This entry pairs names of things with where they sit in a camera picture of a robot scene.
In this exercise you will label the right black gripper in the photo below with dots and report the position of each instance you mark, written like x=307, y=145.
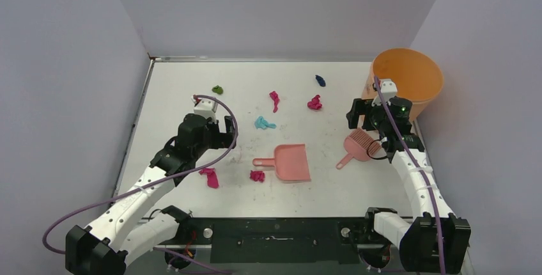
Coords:
x=355, y=112

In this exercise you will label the pink hand brush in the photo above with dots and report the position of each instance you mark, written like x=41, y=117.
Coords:
x=359, y=145

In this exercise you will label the orange plastic bucket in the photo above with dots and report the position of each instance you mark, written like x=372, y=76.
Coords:
x=417, y=77

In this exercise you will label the long magenta paper scrap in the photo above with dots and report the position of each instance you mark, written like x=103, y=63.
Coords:
x=275, y=98

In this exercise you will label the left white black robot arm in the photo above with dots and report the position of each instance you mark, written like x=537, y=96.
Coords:
x=115, y=239

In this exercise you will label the small magenta paper scrap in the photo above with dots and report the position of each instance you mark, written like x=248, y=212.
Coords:
x=257, y=176

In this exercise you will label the crumpled magenta paper scrap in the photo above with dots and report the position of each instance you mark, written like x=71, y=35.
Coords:
x=315, y=103

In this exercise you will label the pink plastic dustpan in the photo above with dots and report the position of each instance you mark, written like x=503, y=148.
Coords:
x=289, y=162

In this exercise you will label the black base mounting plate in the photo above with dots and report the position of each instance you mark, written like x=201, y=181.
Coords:
x=281, y=240

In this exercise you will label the cyan paper scrap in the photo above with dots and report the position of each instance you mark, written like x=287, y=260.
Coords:
x=261, y=123

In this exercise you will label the silver base bolt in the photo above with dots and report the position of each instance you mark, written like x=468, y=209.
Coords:
x=207, y=233

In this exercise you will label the dark blue paper scrap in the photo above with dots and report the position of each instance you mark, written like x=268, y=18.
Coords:
x=320, y=80

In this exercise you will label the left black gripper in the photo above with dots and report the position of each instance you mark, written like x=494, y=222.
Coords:
x=223, y=140

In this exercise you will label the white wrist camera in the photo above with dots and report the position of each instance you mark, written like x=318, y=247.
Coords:
x=385, y=89
x=205, y=107

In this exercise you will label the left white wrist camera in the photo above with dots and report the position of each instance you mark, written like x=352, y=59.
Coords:
x=205, y=107

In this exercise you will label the green paper scrap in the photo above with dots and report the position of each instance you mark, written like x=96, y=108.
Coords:
x=218, y=90

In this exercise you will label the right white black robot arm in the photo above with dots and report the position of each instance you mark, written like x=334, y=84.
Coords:
x=436, y=240

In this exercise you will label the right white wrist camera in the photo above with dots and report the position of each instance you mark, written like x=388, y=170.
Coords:
x=385, y=89

